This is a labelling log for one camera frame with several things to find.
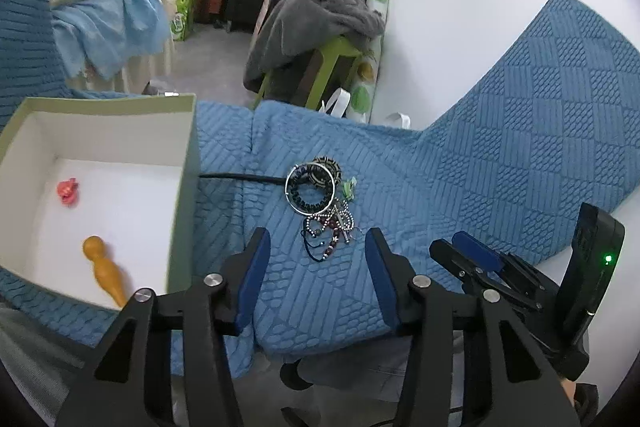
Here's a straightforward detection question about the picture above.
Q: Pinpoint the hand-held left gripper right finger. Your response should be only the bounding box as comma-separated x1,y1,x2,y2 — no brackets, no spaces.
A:
365,228,583,427

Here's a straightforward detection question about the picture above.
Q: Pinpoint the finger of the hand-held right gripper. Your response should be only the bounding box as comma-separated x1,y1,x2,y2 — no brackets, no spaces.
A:
451,231,557,312
429,238,503,297

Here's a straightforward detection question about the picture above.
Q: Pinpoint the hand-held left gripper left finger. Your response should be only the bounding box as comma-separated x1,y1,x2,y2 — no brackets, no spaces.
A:
55,227,273,427

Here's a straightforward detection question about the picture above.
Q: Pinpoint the green cardboard box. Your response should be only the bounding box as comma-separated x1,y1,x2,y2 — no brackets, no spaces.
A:
0,93,201,310

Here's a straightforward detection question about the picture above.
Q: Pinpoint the black rhinestone hair clip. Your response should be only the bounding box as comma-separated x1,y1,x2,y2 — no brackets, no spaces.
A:
199,173,288,184

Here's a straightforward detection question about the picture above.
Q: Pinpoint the black beige patterned bangle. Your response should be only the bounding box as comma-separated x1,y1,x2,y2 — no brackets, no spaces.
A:
310,155,345,202

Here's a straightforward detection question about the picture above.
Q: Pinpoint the blue textured blanket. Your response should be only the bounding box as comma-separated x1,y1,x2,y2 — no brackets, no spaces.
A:
0,0,640,380

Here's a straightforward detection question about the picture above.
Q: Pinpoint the silver bangle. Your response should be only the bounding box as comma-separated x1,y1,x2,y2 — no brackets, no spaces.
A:
285,163,337,214

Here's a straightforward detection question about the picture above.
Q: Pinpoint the orange wooden peg figure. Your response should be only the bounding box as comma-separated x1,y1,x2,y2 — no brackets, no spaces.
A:
82,235,128,308

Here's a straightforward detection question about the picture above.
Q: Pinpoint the red small toy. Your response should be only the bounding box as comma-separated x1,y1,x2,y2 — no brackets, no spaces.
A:
56,178,81,208

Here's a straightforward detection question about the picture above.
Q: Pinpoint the green plastic stool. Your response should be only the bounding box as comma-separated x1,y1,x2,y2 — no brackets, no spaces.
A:
252,34,363,110

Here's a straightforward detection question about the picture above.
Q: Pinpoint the grey sweater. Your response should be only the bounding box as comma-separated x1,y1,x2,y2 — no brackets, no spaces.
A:
243,0,386,90

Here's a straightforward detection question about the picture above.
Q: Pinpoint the green shopping bag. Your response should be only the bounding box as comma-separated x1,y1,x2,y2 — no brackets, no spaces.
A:
171,0,197,42

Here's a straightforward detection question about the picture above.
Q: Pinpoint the light blue bed blanket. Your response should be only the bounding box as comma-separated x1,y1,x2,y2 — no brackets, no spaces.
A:
50,0,171,80

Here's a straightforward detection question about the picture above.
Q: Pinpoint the red bead cord bracelet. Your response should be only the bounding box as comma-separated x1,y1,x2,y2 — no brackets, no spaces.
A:
301,214,351,264

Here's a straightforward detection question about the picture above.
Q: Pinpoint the silver bead bracelet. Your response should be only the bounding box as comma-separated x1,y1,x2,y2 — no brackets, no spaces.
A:
327,199,365,240

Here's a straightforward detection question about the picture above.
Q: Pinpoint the black beaded bracelet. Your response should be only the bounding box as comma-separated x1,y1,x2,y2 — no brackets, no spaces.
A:
291,179,333,212

